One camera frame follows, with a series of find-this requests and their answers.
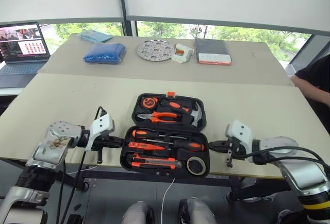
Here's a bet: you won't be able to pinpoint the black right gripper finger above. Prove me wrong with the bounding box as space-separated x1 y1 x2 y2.
209 145 228 153
208 140 228 148

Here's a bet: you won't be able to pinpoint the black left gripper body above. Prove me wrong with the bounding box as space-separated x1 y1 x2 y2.
93 135 113 164

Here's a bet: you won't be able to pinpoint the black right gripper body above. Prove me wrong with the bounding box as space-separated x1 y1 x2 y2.
225 137 246 168

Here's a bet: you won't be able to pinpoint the dark electrical tape roll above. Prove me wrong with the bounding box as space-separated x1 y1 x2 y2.
186 156 207 175

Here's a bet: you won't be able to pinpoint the orange black screwdriver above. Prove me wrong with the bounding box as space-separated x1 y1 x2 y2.
141 138 206 153
131 129 188 140

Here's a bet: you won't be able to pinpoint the orange black utility knife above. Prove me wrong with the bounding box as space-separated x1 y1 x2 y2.
131 153 183 170

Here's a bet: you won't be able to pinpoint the black tool case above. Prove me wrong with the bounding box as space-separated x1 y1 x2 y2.
119 92 211 179

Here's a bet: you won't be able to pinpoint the orange black tape measure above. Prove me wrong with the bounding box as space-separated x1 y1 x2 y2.
140 96 158 109

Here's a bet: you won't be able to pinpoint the grey sneaker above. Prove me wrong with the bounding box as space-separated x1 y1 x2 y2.
277 208 294 224
242 193 278 203

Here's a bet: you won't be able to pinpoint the grey rounded shell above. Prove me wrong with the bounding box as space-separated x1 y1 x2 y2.
121 200 155 224
178 197 216 224

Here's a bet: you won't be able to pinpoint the dark blue plastic bag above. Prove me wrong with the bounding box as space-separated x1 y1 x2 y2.
82 42 127 64

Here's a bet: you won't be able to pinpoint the white glue gun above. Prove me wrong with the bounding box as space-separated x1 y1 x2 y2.
171 43 194 64

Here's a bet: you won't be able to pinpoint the perforated round metal plate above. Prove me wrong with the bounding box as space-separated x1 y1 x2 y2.
136 39 176 62

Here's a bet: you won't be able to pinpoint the light blue cloth packet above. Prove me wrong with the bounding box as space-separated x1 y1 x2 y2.
80 29 114 43

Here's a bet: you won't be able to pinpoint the person in black shirt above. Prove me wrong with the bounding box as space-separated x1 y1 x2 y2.
290 54 330 111

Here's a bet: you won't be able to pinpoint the open grey laptop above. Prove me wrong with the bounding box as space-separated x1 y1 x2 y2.
0 22 51 89

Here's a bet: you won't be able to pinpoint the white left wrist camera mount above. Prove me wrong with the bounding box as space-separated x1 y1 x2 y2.
85 113 116 151

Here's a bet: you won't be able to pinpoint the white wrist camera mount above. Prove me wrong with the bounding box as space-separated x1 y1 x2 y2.
85 113 116 151
225 119 255 155

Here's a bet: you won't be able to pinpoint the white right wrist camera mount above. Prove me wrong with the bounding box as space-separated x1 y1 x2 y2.
225 119 255 155

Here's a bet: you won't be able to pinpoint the black table frame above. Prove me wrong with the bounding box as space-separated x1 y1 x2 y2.
59 168 292 201

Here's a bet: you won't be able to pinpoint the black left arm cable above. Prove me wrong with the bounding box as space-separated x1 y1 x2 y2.
58 105 108 224

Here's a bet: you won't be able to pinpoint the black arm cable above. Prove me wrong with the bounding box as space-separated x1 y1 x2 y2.
58 105 108 224
243 145 330 176

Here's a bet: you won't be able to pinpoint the orange handled pliers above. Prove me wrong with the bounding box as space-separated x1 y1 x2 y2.
136 111 178 124

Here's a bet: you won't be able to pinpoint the claw hammer orange black handle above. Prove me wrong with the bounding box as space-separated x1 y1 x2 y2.
160 98 204 127

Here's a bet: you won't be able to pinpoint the white hanging cable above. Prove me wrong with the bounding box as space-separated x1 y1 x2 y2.
160 178 176 224

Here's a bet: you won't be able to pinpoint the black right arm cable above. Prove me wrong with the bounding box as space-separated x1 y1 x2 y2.
243 145 330 176

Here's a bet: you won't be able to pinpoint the dark window post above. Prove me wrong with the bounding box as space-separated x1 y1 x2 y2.
117 0 137 37

